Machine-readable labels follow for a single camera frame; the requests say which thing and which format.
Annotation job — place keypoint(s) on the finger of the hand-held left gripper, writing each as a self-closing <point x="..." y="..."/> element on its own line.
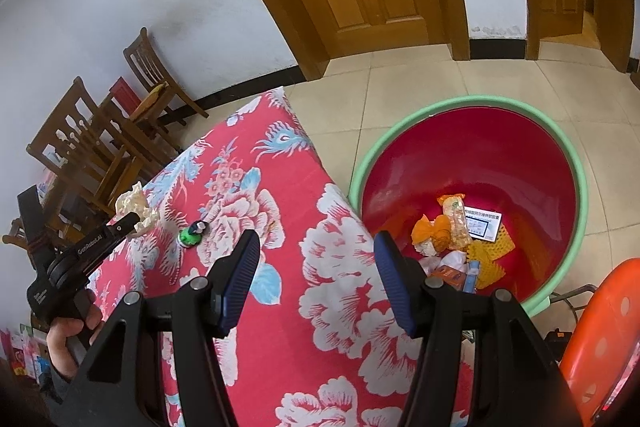
<point x="125" y="226"/>

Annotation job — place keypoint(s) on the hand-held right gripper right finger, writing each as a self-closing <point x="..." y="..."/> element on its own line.
<point x="395" y="287"/>

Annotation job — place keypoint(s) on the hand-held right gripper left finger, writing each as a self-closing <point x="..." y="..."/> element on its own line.
<point x="240" y="287"/>

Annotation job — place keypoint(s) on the cream paper ball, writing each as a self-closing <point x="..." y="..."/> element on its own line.
<point x="137" y="206"/>
<point x="425" y="248"/>

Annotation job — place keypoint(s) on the orange carton box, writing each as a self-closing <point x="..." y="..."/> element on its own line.
<point x="447" y="278"/>

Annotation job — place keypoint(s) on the orange round cracker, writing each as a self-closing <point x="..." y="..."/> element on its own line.
<point x="432" y="232"/>

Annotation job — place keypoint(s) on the orange snack packet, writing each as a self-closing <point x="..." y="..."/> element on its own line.
<point x="456" y="219"/>

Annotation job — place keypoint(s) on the yellow foam fruit net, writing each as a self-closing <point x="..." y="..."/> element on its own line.
<point x="492" y="257"/>

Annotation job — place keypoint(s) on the white medicine box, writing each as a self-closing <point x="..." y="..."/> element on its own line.
<point x="482" y="227"/>

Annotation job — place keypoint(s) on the red basin with green rim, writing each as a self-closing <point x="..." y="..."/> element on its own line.
<point x="475" y="157"/>

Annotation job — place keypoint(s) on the person's left forearm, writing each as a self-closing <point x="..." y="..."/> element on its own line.
<point x="50" y="391"/>

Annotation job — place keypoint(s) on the person's left hand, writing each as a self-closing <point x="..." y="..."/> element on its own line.
<point x="62" y="347"/>

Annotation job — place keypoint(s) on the low-backed wooden chair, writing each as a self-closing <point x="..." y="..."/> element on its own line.
<point x="12" y="237"/>

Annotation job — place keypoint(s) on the small green bottle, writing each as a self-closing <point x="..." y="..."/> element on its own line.
<point x="191" y="233"/>

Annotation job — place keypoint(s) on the colourful paper bags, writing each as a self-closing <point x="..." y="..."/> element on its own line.
<point x="15" y="347"/>

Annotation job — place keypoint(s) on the tall-backed wooden chair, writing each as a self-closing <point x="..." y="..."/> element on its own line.
<point x="85" y="142"/>

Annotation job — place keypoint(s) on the red floral tablecloth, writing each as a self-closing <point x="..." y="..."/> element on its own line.
<point x="300" y="207"/>

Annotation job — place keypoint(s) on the yellow seat cushion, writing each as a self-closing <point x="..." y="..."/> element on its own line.
<point x="150" y="99"/>

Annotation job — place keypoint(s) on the wooden chair with cushion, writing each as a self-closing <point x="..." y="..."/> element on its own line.
<point x="150" y="67"/>

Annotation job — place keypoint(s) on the orange plastic stool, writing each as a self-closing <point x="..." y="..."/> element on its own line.
<point x="605" y="337"/>

